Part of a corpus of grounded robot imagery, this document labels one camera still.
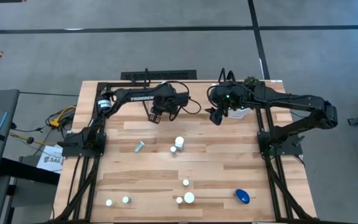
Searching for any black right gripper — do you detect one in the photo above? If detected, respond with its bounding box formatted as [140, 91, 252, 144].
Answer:
[209, 93, 233, 126]

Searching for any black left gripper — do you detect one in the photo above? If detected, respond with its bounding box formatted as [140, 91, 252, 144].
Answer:
[149, 98, 177, 124]

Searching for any blue oval object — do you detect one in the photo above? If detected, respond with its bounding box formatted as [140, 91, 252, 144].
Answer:
[234, 188, 251, 205]

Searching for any white plant pot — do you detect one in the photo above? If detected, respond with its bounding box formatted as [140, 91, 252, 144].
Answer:
[227, 107, 252, 120]

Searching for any white melatonin bottle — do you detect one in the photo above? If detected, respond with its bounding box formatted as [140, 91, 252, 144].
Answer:
[174, 136, 185, 151]

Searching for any black floor vent grate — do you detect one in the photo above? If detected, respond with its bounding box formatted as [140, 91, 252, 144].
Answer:
[121, 70, 198, 81]

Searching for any green cactus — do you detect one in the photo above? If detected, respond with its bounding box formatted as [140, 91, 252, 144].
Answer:
[244, 76, 260, 88]

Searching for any white printed paper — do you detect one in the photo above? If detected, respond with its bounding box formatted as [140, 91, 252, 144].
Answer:
[36, 144, 65, 174]

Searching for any black board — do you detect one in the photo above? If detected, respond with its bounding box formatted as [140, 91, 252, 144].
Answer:
[0, 157, 61, 186]

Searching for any black table frame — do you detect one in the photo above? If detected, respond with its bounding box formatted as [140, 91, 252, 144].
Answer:
[52, 80, 318, 224]

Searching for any yellow cable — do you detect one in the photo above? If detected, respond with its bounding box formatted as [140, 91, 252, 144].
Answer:
[50, 105, 77, 128]

